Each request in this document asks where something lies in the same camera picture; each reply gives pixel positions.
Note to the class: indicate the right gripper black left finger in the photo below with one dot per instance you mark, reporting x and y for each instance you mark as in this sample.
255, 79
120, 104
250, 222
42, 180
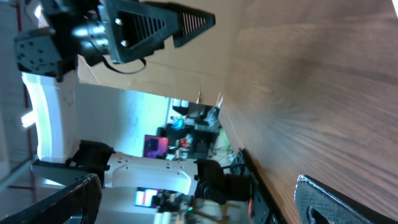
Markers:
78, 202

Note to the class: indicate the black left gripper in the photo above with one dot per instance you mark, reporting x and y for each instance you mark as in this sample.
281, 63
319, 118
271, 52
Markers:
107, 32

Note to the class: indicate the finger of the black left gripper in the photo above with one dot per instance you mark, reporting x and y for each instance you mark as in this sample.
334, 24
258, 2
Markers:
193, 22

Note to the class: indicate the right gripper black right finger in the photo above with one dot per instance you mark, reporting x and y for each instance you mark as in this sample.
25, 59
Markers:
318, 203

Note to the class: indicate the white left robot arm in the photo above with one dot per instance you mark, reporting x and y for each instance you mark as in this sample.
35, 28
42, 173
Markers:
64, 158

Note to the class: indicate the black aluminium rail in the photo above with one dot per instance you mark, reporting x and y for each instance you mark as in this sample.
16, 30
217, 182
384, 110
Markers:
262, 206

